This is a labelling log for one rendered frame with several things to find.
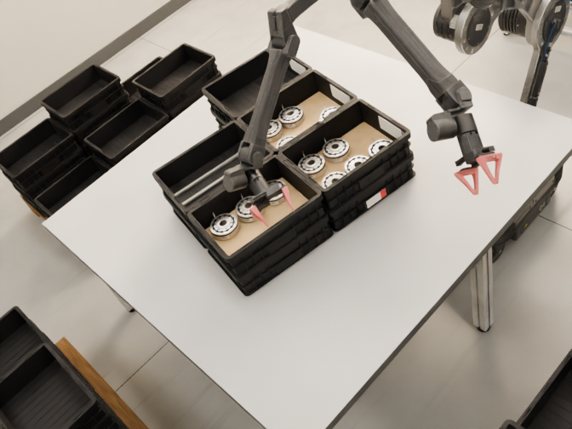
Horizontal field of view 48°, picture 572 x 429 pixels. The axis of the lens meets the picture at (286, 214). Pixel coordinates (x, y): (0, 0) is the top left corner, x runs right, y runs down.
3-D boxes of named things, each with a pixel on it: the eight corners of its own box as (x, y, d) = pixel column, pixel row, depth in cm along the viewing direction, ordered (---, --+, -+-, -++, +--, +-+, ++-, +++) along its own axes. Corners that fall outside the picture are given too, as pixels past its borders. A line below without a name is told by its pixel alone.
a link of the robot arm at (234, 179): (263, 151, 207) (248, 145, 214) (233, 159, 201) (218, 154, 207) (265, 185, 212) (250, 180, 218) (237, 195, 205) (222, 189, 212)
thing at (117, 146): (161, 140, 391) (138, 97, 366) (191, 158, 373) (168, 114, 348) (109, 182, 377) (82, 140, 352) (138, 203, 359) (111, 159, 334)
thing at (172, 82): (209, 102, 405) (184, 42, 372) (240, 117, 387) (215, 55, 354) (161, 140, 391) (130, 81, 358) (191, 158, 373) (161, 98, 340)
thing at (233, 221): (226, 209, 235) (225, 208, 235) (243, 222, 229) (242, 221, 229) (205, 226, 232) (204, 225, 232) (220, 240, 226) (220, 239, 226)
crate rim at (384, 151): (360, 101, 249) (359, 97, 247) (413, 135, 229) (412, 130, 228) (277, 157, 240) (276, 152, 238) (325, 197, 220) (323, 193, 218)
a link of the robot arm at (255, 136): (304, 38, 205) (283, 37, 213) (290, 31, 201) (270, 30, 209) (264, 168, 209) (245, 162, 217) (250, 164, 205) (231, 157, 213)
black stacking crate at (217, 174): (243, 140, 266) (235, 120, 258) (283, 175, 247) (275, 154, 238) (162, 193, 257) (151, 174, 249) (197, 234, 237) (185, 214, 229)
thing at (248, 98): (281, 65, 295) (274, 44, 287) (319, 90, 276) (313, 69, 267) (209, 110, 286) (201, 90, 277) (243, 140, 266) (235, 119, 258)
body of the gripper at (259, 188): (280, 186, 207) (268, 169, 210) (253, 203, 206) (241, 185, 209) (282, 195, 213) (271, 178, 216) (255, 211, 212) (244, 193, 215)
